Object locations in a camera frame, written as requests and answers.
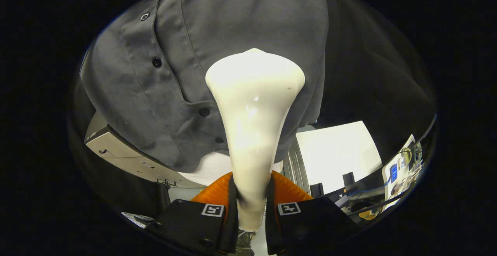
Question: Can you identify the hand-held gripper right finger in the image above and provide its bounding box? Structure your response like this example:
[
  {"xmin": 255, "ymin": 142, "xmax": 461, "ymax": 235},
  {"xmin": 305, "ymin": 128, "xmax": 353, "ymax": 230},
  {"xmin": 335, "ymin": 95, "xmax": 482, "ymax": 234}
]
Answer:
[{"xmin": 266, "ymin": 171, "xmax": 360, "ymax": 256}]

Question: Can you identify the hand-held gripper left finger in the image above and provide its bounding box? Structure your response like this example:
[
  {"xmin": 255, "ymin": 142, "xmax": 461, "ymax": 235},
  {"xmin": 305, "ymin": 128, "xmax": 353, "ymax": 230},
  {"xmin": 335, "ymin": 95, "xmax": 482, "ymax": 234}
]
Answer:
[{"xmin": 146, "ymin": 172, "xmax": 239, "ymax": 256}]

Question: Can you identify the white garment steamer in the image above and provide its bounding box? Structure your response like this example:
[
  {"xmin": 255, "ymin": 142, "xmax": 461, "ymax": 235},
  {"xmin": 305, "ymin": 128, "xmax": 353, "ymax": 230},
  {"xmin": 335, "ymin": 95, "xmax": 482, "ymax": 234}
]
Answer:
[{"xmin": 205, "ymin": 48, "xmax": 306, "ymax": 232}]

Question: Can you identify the grey button shirt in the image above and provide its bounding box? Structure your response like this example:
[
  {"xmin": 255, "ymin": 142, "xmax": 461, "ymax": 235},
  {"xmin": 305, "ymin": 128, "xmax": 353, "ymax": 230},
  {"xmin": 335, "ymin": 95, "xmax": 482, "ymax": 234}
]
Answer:
[{"xmin": 80, "ymin": 0, "xmax": 330, "ymax": 174}]

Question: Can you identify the white mannequin torso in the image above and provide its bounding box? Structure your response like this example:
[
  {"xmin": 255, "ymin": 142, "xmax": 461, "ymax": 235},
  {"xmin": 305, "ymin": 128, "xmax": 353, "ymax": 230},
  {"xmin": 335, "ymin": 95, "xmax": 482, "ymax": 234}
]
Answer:
[{"xmin": 179, "ymin": 151, "xmax": 285, "ymax": 187}]

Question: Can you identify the grey drawer unit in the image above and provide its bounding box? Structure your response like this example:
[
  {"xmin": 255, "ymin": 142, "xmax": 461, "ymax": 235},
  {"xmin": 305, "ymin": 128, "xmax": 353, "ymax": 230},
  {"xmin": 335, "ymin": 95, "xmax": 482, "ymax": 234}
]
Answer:
[{"xmin": 282, "ymin": 138, "xmax": 312, "ymax": 195}]

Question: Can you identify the white table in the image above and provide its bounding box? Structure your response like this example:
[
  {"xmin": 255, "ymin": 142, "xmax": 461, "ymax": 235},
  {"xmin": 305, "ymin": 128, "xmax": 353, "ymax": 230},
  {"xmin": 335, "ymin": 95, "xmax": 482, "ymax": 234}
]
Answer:
[{"xmin": 296, "ymin": 121, "xmax": 383, "ymax": 195}]

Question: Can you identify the striped cloth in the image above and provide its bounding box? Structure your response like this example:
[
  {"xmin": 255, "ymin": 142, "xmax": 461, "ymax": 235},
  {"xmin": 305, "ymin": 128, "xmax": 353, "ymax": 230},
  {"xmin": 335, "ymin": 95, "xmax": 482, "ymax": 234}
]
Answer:
[{"xmin": 122, "ymin": 211, "xmax": 156, "ymax": 229}]

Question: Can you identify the grey cabinet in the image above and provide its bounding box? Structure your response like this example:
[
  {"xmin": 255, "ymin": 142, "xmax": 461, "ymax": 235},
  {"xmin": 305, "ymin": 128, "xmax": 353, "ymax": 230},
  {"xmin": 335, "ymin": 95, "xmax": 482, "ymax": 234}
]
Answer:
[{"xmin": 84, "ymin": 111, "xmax": 207, "ymax": 189}]

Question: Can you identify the white board with devices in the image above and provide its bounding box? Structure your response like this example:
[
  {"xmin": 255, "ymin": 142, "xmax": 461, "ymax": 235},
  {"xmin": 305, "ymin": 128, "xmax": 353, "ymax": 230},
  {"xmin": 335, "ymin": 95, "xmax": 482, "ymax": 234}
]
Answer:
[{"xmin": 382, "ymin": 134, "xmax": 424, "ymax": 211}]

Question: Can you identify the blue cable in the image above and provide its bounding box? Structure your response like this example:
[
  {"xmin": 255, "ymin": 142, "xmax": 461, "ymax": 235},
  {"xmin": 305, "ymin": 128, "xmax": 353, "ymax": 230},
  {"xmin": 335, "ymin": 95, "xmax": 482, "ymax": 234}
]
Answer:
[{"xmin": 349, "ymin": 178, "xmax": 391, "ymax": 197}]

